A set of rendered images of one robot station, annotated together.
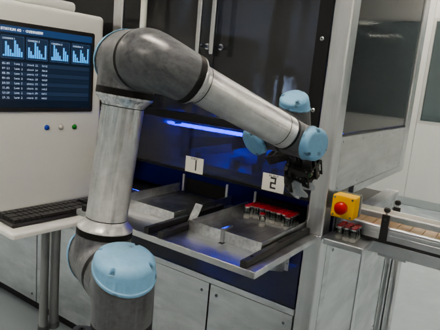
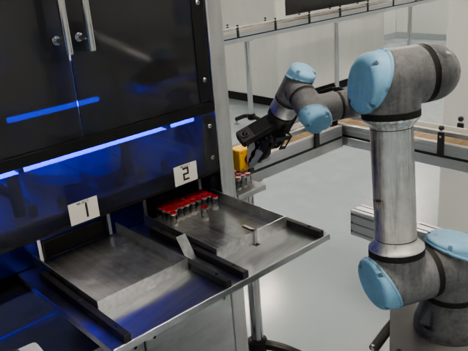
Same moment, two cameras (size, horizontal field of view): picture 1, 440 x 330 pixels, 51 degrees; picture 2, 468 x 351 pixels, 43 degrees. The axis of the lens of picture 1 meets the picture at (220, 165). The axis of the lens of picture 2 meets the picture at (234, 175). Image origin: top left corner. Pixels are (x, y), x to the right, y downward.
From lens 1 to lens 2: 1.70 m
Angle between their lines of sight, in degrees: 72
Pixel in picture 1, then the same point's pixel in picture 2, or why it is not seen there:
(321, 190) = (228, 154)
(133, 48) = (457, 65)
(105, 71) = (416, 95)
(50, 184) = not seen: outside the picture
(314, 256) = not seen: hidden behind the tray
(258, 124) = not seen: hidden behind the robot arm
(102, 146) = (412, 168)
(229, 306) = (171, 333)
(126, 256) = (455, 237)
